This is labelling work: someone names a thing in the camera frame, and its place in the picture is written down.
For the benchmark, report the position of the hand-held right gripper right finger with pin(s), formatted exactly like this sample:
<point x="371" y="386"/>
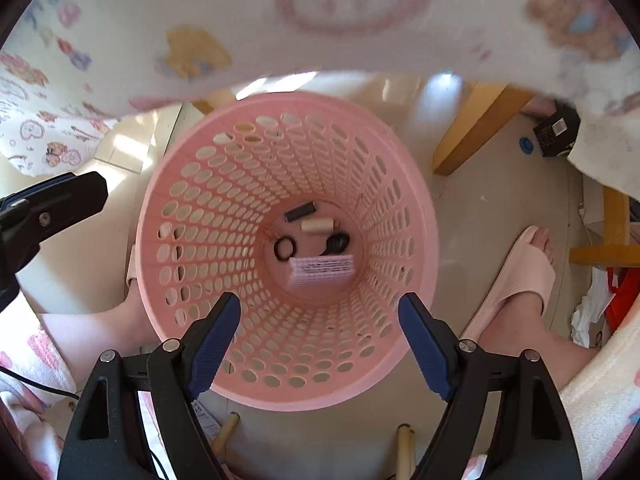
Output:
<point x="425" y="340"/>

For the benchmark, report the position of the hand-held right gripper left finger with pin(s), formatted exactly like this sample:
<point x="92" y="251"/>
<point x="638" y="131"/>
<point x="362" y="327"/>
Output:
<point x="212" y="340"/>

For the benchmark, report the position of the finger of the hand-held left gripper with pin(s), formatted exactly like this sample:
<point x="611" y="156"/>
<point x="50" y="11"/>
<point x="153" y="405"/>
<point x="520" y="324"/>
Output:
<point x="60" y="205"/>

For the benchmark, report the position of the small pink printed box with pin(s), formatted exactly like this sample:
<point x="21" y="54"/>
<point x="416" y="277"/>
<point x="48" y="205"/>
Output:
<point x="320" y="270"/>

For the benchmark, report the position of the black cylinder tube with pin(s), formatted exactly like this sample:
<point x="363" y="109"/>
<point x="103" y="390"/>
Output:
<point x="300" y="211"/>

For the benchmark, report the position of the cream thread spool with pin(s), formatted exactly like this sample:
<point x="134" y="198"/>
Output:
<point x="317" y="225"/>

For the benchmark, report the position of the pink plastic basket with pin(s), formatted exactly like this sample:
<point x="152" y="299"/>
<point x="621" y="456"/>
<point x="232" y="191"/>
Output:
<point x="350" y="160"/>

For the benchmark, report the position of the printed paper sheet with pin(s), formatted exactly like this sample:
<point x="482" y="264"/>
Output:
<point x="207" y="420"/>

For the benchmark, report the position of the wooden stool leg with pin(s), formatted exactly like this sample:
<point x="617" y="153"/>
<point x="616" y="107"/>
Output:
<point x="405" y="452"/>
<point x="226" y="432"/>

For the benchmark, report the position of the right foot pink slipper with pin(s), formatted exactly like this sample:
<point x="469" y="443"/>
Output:
<point x="525" y="340"/>

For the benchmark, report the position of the person's left leg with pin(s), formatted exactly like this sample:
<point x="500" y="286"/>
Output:
<point x="90" y="325"/>

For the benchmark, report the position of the white crumpled paper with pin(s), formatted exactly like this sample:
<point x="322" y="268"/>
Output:
<point x="590" y="310"/>

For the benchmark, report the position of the white pink fleece robe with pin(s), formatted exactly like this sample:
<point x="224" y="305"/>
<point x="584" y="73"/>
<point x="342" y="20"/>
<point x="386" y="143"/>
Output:
<point x="600" y="400"/>

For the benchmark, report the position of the red plastic bag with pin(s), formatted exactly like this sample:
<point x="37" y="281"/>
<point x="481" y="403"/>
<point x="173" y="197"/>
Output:
<point x="625" y="300"/>

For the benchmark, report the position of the blue bottle cap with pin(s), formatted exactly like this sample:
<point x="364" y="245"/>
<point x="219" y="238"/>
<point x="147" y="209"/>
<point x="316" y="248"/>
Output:
<point x="526" y="145"/>

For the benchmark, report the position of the black power adapter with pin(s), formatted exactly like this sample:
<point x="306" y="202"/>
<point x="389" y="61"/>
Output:
<point x="555" y="130"/>

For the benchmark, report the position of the pink printed cloth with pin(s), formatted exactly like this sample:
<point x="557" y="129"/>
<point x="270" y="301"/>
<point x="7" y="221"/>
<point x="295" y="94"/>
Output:
<point x="610" y="160"/>

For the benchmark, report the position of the bear printed cloth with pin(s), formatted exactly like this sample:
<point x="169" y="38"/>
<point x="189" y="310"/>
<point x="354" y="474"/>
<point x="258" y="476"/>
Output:
<point x="350" y="45"/>

